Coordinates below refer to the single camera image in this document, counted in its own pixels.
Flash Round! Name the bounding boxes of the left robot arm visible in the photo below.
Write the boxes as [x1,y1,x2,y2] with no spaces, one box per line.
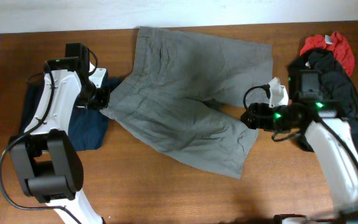
[0,43,110,223]

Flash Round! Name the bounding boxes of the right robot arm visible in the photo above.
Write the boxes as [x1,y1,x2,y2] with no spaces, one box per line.
[241,70,358,223]

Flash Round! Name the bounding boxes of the grey shorts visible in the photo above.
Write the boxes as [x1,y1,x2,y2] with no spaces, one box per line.
[102,27,273,179]

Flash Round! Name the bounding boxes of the red garment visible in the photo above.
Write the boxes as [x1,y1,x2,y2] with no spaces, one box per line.
[300,31,355,77]

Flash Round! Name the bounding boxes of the black garment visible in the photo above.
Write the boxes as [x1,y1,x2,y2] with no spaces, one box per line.
[288,49,358,153]

